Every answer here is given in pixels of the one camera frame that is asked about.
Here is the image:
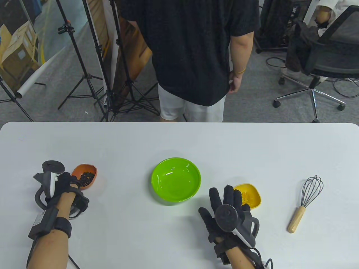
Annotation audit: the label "person's left hand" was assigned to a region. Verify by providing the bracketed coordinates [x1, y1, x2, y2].
[46, 172, 84, 206]

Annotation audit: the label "person's right hand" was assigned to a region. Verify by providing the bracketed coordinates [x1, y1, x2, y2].
[199, 184, 254, 254]

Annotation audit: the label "small orange bowl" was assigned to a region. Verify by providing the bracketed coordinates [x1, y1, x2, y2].
[72, 164, 98, 191]

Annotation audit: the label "pile of chocolate beans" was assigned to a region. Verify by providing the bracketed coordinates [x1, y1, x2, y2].
[80, 171, 96, 187]

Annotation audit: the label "small yellow bowl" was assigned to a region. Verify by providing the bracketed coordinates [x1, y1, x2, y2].
[233, 183, 262, 210]

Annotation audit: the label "green bowl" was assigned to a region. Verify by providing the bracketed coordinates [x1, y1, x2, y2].
[151, 157, 201, 203]

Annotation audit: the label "wire whisk wooden handle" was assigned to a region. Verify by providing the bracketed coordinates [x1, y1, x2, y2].
[287, 176, 324, 233]

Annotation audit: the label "person's left forearm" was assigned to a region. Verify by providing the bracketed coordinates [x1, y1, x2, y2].
[27, 192, 77, 269]

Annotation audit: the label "grey white hand controller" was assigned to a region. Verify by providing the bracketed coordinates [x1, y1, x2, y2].
[34, 160, 65, 210]
[215, 204, 260, 248]

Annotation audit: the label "black battery pack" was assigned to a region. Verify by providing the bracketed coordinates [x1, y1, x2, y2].
[28, 207, 59, 240]

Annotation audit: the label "black light stand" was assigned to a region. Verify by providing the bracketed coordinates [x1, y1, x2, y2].
[82, 0, 118, 122]
[56, 0, 110, 121]
[101, 0, 161, 122]
[0, 77, 47, 122]

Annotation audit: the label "brown print backdrop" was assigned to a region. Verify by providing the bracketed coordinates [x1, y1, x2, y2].
[86, 0, 153, 109]

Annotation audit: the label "warehouse print backdrop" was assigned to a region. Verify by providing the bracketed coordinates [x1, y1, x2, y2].
[0, 0, 67, 99]

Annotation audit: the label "black jacket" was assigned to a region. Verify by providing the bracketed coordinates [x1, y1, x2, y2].
[286, 20, 323, 74]

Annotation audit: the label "black equipment stand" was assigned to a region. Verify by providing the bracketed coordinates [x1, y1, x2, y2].
[254, 0, 298, 54]

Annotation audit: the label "black office chair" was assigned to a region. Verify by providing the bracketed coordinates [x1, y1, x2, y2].
[273, 5, 359, 123]

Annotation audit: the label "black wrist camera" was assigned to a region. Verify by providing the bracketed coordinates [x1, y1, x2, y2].
[214, 243, 231, 266]
[69, 193, 90, 218]

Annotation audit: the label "black forearm strap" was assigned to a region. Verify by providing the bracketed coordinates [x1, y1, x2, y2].
[53, 217, 73, 238]

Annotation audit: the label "black device cable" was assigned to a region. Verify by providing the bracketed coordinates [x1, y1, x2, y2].
[250, 247, 274, 269]
[68, 254, 82, 269]

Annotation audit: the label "black floor cable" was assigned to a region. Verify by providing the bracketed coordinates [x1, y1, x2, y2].
[266, 57, 287, 68]
[333, 77, 359, 99]

